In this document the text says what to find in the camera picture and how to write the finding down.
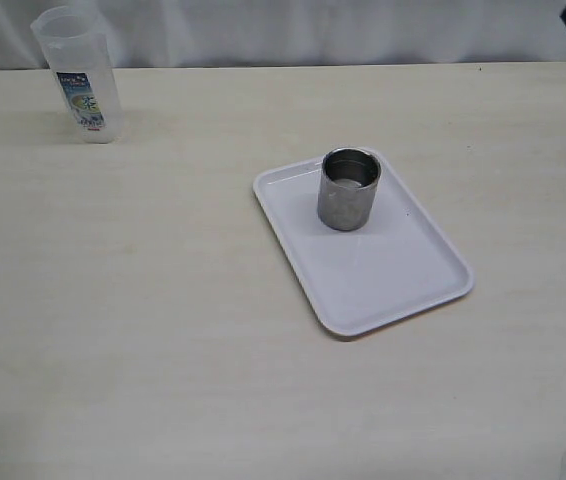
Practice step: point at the white rectangular plastic tray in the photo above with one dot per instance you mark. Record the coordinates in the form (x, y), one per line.
(399, 264)

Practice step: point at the white backdrop curtain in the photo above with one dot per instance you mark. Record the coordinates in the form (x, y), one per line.
(163, 34)

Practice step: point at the clear plastic water pitcher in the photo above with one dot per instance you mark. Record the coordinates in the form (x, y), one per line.
(74, 44)

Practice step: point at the stainless steel cup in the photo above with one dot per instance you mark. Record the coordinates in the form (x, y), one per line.
(347, 188)

